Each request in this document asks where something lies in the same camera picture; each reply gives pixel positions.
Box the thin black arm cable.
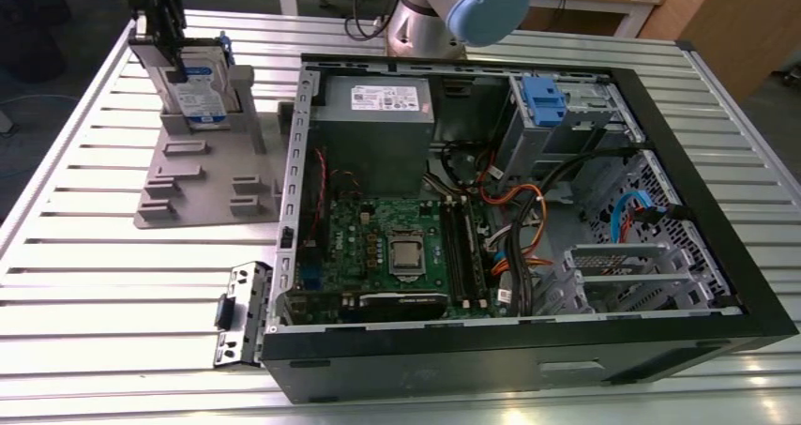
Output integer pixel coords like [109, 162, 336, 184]
[345, 0, 405, 41]

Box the silver CPU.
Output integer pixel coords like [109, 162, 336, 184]
[389, 239, 427, 276]

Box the thick black internal cable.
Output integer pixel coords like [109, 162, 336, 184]
[506, 146, 646, 316]

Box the black PC case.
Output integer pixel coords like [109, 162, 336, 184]
[259, 53, 799, 403]

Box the blue data wire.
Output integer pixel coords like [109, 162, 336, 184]
[610, 192, 646, 246]

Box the hard disk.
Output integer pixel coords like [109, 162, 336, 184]
[129, 33, 233, 129]

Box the metal hinged case bracket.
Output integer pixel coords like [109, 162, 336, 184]
[211, 260, 273, 369]

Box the black RAM slot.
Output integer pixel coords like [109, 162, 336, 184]
[458, 193, 491, 307]
[440, 194, 471, 308]

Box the green motherboard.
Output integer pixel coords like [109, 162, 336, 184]
[293, 194, 502, 323]

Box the black office chair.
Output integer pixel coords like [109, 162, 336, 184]
[0, 0, 70, 83]

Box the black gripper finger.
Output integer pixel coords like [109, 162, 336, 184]
[152, 0, 189, 84]

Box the orange power wire bundle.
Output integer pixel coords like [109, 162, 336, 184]
[480, 184, 555, 276]

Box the grey parts rack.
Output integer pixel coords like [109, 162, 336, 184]
[133, 66, 295, 232]

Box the black graphics card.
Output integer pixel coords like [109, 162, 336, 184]
[280, 289, 451, 326]

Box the wooden cabinet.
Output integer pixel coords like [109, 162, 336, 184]
[643, 0, 801, 100]

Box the grey power supply unit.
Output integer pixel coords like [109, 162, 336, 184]
[309, 75, 436, 199]

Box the blue drive cage latch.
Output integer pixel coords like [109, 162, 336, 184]
[519, 76, 568, 129]

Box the metal optical drive cage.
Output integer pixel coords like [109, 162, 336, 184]
[499, 75, 646, 182]

